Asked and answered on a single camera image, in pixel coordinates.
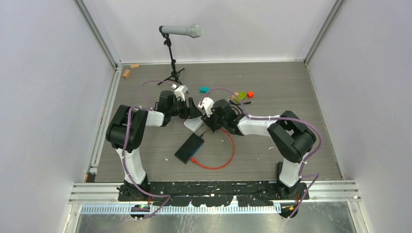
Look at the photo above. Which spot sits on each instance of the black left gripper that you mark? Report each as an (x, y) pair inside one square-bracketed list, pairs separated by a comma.
[(191, 112)]

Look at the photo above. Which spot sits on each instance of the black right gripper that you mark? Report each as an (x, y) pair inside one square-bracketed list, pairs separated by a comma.
[(209, 121)]

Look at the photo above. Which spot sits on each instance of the white router box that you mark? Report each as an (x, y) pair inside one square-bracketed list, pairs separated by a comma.
[(193, 124)]

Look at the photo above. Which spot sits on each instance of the black network switch blue ports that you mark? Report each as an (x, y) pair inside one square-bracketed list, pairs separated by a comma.
[(189, 148)]

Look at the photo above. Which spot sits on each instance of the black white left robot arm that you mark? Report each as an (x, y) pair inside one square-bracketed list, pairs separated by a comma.
[(126, 130)]

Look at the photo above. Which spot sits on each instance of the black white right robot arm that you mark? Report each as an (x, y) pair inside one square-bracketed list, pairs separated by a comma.
[(293, 137)]

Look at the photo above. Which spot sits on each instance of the teal toy block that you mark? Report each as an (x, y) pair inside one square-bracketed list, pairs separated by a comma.
[(204, 89)]

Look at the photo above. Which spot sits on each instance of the green lego brick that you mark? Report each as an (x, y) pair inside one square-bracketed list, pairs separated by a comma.
[(240, 97)]

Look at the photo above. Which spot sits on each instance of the orange toy block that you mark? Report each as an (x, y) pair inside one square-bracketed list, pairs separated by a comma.
[(250, 94)]

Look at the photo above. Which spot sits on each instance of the black microphone tripod stand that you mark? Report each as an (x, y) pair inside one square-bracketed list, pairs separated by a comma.
[(175, 74)]

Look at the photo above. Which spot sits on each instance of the grey microphone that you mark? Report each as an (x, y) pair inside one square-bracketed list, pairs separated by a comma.
[(193, 31)]

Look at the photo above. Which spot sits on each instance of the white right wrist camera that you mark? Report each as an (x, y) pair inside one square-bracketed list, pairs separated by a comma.
[(206, 104)]

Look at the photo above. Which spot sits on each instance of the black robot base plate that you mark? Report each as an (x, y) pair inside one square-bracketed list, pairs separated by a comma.
[(212, 194)]

